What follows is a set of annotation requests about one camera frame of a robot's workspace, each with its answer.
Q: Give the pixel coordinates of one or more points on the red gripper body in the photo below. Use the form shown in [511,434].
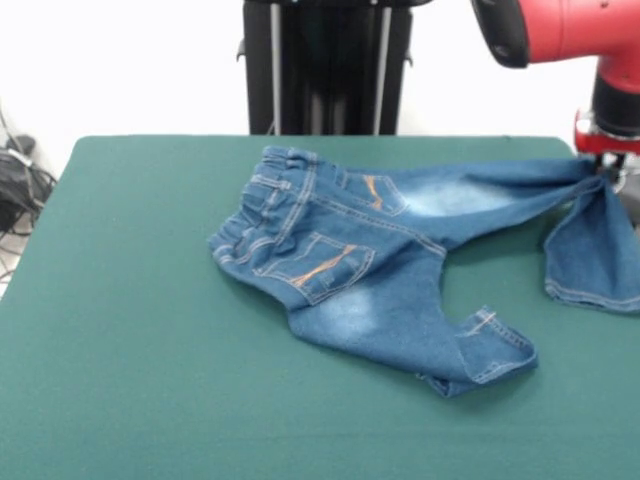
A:
[600,145]

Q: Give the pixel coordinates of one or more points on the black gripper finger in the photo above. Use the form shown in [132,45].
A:
[598,164]
[616,167]

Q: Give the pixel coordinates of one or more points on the blue denim jeans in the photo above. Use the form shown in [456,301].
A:
[380,250]

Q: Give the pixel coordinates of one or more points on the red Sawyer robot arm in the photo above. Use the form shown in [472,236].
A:
[575,30]

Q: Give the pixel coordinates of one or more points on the dark green table cloth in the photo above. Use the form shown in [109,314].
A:
[150,400]

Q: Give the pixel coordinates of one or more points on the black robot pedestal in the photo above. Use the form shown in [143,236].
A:
[260,75]

